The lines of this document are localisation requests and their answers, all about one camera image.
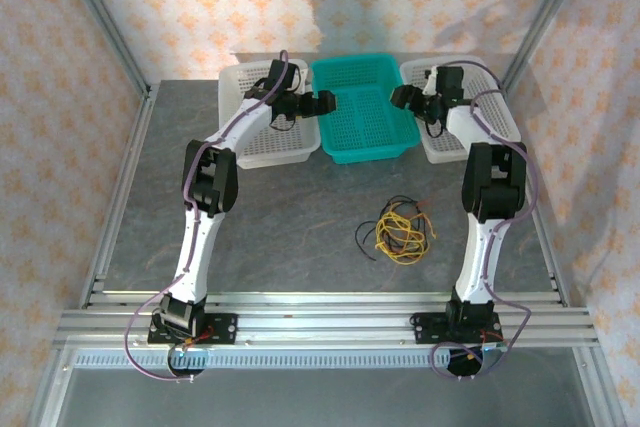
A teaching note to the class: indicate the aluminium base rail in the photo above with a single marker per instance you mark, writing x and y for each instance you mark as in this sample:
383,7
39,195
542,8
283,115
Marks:
325,322

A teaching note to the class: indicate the aluminium frame post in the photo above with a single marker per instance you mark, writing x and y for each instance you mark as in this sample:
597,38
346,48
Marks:
545,17
100,17

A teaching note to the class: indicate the white perforated plastic basket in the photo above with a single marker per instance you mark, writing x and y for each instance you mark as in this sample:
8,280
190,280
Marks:
492,107
295,139

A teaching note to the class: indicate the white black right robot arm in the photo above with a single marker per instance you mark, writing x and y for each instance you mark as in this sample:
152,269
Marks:
480,257

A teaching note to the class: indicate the aluminium side rail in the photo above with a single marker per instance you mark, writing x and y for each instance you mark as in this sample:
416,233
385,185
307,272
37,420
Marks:
548,257
122,187

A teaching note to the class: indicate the teal perforated plastic basket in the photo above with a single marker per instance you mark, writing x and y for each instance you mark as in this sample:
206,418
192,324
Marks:
365,122

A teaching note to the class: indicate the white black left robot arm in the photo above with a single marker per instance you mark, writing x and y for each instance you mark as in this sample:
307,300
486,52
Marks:
200,247

